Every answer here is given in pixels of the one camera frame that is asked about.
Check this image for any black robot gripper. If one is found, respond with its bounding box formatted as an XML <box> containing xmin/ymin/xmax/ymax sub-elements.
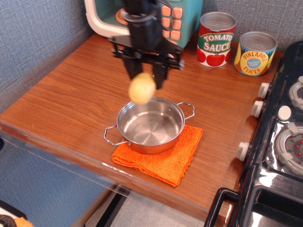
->
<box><xmin>108</xmin><ymin>9</ymin><xmax>184</xmax><ymax>90</ymax></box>

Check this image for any yellow potato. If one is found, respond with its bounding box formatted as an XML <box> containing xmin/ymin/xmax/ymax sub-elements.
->
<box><xmin>128</xmin><ymin>72</ymin><xmax>156</xmax><ymax>105</ymax></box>

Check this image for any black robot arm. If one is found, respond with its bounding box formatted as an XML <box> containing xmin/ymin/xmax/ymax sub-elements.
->
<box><xmin>109</xmin><ymin>0</ymin><xmax>184</xmax><ymax>89</ymax></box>

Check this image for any stainless steel pot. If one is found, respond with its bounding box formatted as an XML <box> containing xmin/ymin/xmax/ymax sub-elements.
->
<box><xmin>103</xmin><ymin>96</ymin><xmax>196</xmax><ymax>155</ymax></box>

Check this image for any teal toy microwave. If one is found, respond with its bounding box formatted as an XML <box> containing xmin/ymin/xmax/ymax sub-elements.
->
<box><xmin>84</xmin><ymin>0</ymin><xmax>203</xmax><ymax>48</ymax></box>

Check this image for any tomato sauce can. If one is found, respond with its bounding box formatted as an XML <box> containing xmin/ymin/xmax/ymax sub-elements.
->
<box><xmin>196</xmin><ymin>11</ymin><xmax>237</xmax><ymax>68</ymax></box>

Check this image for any orange knitted cloth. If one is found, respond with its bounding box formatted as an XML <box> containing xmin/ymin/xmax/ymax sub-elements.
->
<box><xmin>112</xmin><ymin>125</ymin><xmax>203</xmax><ymax>187</ymax></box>

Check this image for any pineapple slices can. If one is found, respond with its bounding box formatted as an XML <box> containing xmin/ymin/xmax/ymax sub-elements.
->
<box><xmin>234</xmin><ymin>31</ymin><xmax>278</xmax><ymax>77</ymax></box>

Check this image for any black toy stove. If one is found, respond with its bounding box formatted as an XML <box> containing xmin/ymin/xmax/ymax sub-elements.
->
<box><xmin>205</xmin><ymin>41</ymin><xmax>303</xmax><ymax>227</ymax></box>

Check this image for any orange fuzzy object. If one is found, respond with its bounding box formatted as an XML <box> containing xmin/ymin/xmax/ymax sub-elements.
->
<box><xmin>14</xmin><ymin>218</ymin><xmax>33</xmax><ymax>227</ymax></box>

